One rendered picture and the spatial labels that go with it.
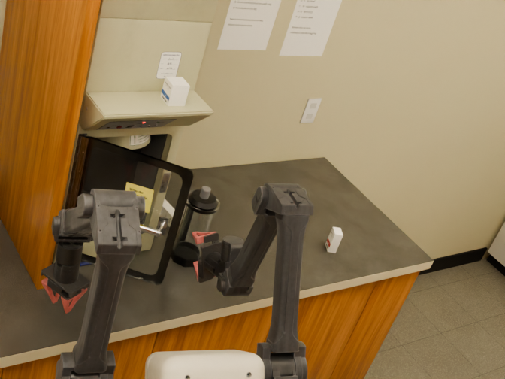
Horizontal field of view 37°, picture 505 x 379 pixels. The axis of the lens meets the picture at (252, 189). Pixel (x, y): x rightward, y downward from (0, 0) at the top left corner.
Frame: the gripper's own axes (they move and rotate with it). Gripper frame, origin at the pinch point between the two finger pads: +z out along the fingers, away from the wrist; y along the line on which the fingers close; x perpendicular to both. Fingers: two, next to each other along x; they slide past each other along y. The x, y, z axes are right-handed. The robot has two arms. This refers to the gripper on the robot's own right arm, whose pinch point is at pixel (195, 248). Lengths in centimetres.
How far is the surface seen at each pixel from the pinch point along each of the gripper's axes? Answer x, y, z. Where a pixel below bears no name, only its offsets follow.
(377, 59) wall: -119, 28, 52
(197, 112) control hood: 0.4, 42.1, -3.8
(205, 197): -9.0, 10.6, 8.8
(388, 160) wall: -146, -27, 68
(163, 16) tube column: 7, 67, 1
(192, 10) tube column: -2, 68, 0
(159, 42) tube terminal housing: 7, 60, 3
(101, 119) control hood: 27, 45, -3
